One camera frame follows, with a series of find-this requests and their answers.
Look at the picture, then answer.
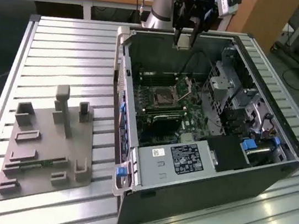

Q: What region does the silver CPU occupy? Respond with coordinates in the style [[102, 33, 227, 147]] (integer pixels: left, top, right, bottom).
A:
[[171, 34, 192, 52]]

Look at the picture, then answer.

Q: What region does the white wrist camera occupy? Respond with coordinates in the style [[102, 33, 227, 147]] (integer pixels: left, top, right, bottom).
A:
[[212, 0, 241, 19]]

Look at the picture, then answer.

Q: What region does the black graphics card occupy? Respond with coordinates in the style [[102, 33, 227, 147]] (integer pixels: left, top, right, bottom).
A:
[[143, 110, 183, 143]]

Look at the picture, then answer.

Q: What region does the silver metal drive cage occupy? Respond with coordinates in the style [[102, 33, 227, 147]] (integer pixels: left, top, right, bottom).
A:
[[195, 41, 264, 141]]

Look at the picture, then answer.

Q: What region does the black PC case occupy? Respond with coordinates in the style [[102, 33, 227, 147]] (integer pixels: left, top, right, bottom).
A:
[[90, 15, 299, 224]]

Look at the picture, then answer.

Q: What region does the wooden cabinet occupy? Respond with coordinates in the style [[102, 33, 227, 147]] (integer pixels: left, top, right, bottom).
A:
[[225, 0, 294, 58]]

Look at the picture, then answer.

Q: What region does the green RAM stick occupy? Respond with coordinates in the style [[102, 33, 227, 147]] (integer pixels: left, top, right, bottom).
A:
[[18, 155, 56, 174]]

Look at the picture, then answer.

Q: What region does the CPU socket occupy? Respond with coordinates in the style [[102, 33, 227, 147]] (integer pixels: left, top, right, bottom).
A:
[[149, 83, 184, 111]]

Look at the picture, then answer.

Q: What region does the silver power supply unit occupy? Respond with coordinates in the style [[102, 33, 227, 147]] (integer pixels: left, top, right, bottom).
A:
[[129, 130, 221, 202]]

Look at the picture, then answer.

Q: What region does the small silver chipset heatsink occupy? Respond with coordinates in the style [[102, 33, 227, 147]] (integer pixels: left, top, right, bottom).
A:
[[179, 131, 196, 146]]

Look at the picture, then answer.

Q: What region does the blue case latch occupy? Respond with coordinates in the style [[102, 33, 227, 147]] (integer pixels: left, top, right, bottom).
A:
[[114, 165, 129, 179]]

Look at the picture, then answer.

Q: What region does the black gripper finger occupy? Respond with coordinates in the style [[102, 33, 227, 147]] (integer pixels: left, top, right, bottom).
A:
[[167, 0, 189, 47], [189, 8, 213, 51]]

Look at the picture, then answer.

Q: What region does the blue disk carrier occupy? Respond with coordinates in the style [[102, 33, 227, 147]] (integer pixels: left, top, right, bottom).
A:
[[238, 132, 286, 169]]

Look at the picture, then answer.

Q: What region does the black internal cable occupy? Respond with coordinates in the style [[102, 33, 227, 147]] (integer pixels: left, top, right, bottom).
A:
[[178, 47, 220, 82]]

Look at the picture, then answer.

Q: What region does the green motherboard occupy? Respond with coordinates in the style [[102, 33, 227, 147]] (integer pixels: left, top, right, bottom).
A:
[[126, 65, 217, 157]]

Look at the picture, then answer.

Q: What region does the black plastic shroud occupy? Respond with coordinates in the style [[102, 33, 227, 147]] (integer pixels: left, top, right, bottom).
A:
[[202, 132, 257, 177]]

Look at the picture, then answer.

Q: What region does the coloured wire bundle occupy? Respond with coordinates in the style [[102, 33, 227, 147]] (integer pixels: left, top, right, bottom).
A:
[[257, 110, 280, 141]]

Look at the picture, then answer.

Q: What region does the grey parts rack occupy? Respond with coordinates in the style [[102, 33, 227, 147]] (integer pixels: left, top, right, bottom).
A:
[[0, 77, 105, 215]]

